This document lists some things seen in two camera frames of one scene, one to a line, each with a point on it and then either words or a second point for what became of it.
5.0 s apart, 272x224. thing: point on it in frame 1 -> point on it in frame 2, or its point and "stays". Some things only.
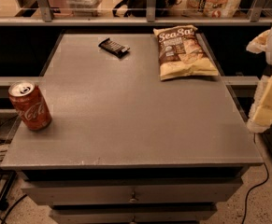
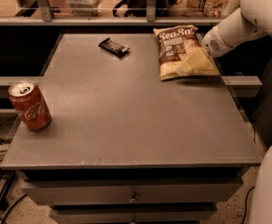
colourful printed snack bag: [213, 1] stays
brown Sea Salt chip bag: [182, 55] stays
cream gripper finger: [269, 102] -> [199, 63]
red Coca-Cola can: [30, 105] stays
